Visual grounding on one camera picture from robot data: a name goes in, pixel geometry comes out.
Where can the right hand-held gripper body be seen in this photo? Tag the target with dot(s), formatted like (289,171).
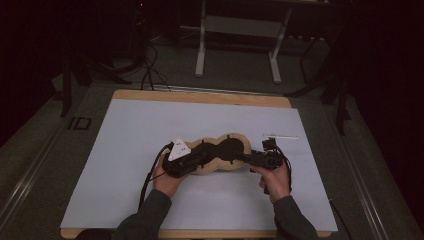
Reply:
(266,160)

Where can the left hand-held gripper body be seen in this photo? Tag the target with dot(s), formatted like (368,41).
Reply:
(178,165)

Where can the wooden tray with black cutouts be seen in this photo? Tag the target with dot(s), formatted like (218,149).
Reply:
(213,169)

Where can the person's left hand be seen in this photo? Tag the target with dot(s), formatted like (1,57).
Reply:
(168,185)

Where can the person's right hand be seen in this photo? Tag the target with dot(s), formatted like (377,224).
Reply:
(275,183)

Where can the white table mat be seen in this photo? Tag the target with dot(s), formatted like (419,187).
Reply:
(200,116)

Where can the silver metal strip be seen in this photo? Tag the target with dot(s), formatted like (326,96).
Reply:
(216,90)

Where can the black stand with angled legs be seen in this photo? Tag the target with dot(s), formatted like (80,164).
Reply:
(340,100)

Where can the white metal stand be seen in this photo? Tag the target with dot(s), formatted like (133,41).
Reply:
(239,26)

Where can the grey metal floor rail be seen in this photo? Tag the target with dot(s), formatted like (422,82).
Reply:
(30,178)
(360,180)

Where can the black rectangular floor bracket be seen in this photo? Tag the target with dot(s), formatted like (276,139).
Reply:
(80,123)

